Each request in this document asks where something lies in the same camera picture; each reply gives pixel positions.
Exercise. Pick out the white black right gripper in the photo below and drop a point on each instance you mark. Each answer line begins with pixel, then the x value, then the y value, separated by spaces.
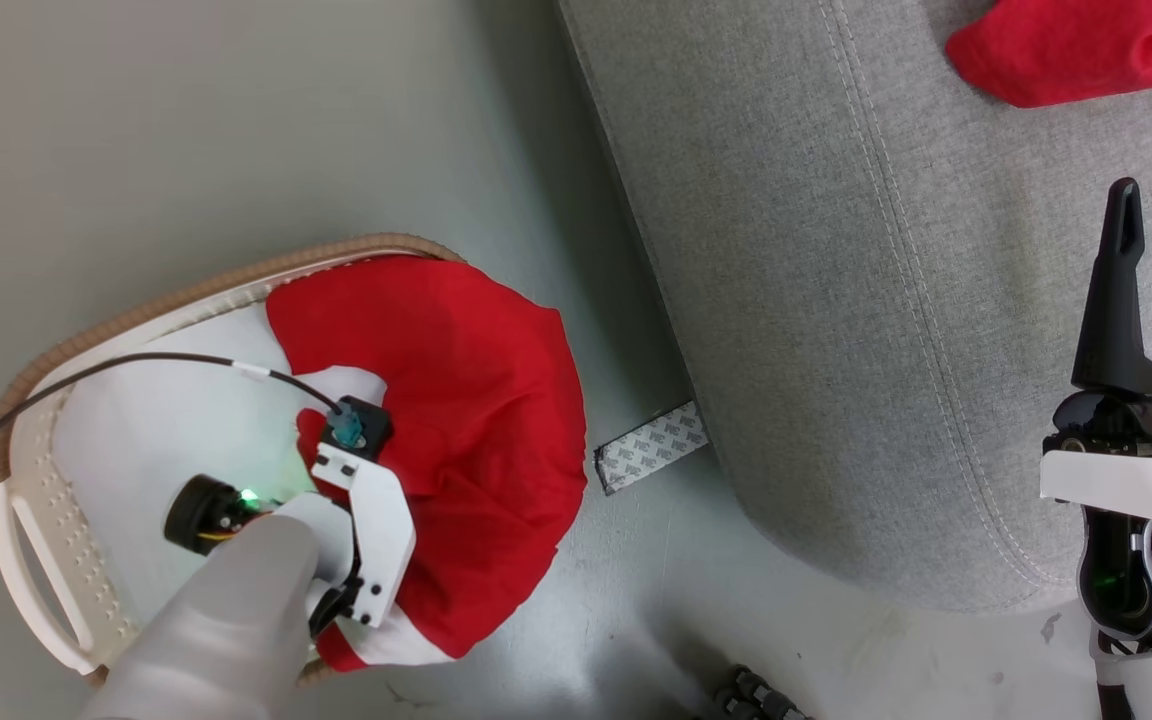
pixel 1146 470

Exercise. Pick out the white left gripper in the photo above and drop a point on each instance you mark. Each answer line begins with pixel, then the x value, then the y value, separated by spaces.
pixel 381 530

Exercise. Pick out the large red garment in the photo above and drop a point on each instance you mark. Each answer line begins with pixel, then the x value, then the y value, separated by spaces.
pixel 481 400

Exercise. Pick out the red garment with striped trim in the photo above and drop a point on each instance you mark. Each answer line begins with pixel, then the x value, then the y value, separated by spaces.
pixel 1066 45

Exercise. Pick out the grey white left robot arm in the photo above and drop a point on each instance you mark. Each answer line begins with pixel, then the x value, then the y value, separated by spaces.
pixel 226 630

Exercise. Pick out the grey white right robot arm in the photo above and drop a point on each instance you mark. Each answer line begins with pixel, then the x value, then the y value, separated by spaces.
pixel 1136 600

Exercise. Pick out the grey fabric sofa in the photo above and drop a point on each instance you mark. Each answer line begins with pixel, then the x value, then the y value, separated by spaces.
pixel 836 300

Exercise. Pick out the white garment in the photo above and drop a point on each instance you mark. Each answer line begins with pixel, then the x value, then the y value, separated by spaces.
pixel 146 420

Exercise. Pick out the grey printed tape strip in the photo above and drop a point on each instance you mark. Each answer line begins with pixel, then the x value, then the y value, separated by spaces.
pixel 651 447

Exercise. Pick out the white perforated laundry basket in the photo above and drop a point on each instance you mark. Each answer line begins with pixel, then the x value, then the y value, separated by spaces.
pixel 36 560

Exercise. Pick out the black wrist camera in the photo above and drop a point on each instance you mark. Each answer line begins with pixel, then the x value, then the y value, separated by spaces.
pixel 361 425

